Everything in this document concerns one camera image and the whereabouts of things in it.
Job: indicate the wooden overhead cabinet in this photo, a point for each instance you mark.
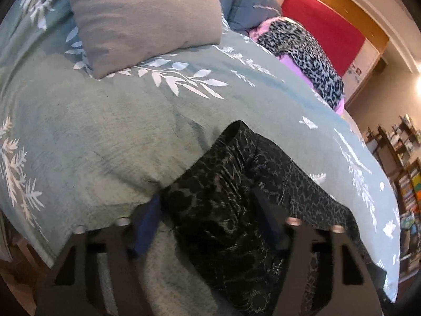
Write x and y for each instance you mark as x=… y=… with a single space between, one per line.
x=348 y=3

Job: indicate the grey pillow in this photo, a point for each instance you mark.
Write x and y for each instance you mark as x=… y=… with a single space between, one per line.
x=141 y=19

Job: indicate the dark leopard print pants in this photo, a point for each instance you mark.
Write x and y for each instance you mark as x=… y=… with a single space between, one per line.
x=223 y=230

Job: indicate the small blue-grey cushion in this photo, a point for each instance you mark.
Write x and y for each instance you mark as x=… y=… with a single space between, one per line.
x=225 y=1

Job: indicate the red padded headboard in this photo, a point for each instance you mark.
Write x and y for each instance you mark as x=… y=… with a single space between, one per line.
x=325 y=29

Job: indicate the white wardrobe door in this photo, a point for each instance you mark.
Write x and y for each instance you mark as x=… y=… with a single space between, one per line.
x=363 y=69

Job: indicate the large blue-grey cushion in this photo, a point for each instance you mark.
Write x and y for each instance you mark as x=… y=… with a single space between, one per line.
x=253 y=6

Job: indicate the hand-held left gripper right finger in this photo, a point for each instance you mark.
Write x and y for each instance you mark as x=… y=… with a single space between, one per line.
x=268 y=217

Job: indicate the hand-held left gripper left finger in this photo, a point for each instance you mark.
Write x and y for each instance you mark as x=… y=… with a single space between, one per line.
x=148 y=227

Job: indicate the grey-green leaf print duvet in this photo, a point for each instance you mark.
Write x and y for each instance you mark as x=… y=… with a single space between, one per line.
x=115 y=128

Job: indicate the wooden bookshelf with books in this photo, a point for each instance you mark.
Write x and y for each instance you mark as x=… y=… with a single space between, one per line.
x=408 y=177

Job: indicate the leopard print blanket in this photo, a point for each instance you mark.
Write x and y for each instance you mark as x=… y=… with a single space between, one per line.
x=302 y=56

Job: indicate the pink blanket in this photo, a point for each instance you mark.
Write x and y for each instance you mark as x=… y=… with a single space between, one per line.
x=263 y=28

